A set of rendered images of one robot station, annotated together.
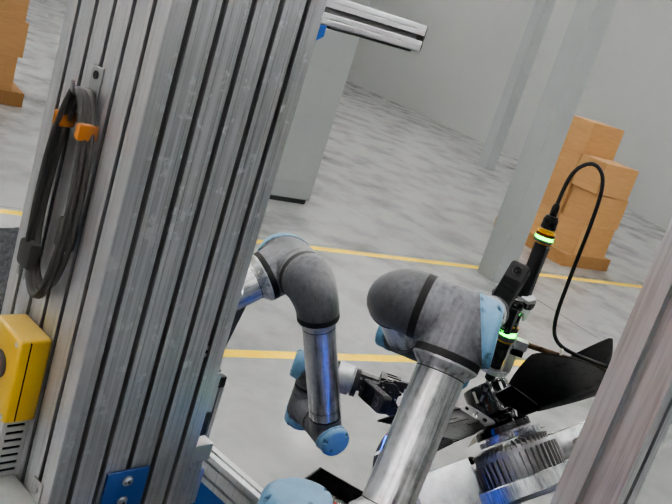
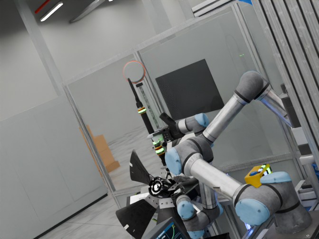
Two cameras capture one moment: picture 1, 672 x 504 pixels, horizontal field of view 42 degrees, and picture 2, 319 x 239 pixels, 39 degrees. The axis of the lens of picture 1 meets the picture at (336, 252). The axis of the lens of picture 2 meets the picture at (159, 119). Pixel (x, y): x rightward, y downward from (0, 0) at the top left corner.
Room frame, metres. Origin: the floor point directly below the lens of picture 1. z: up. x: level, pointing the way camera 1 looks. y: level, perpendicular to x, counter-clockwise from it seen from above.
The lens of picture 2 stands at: (1.94, 2.07, 1.86)
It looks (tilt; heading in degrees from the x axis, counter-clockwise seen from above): 6 degrees down; 270
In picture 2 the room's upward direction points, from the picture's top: 24 degrees counter-clockwise
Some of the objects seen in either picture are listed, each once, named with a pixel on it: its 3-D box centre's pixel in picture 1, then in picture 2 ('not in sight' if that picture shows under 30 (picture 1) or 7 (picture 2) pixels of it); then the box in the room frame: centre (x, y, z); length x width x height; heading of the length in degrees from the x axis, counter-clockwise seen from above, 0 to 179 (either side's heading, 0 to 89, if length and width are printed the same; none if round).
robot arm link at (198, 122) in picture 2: not in sight; (197, 122); (1.76, -0.32, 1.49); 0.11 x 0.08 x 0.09; 152
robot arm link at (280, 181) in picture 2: not in sight; (277, 189); (1.61, 0.31, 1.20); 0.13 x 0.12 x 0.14; 33
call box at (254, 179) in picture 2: not in sight; (259, 178); (1.54, -0.46, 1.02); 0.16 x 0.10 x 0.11; 52
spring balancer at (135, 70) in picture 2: not in sight; (134, 71); (1.97, -1.17, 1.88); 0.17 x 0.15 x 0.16; 142
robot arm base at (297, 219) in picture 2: not in sight; (289, 214); (1.61, 0.31, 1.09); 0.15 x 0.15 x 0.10
